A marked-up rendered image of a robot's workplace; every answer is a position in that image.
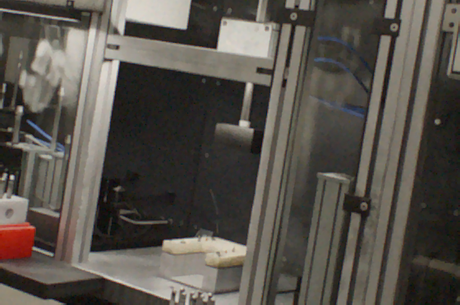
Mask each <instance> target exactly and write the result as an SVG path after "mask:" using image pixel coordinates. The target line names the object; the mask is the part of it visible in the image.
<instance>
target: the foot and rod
mask: <svg viewBox="0 0 460 305"><path fill-rule="evenodd" d="M256 86H257V85H256V84H251V83H246V86H245V92H244V97H243V107H242V112H241V121H240V124H236V123H226V122H217V123H216V129H215V139H214V146H218V147H223V148H226V149H230V150H237V151H240V152H244V153H247V154H260V155H262V149H263V144H264V139H265V130H264V129H260V128H256V127H250V124H251V115H252V110H253V105H254V99H255V90H256Z"/></svg>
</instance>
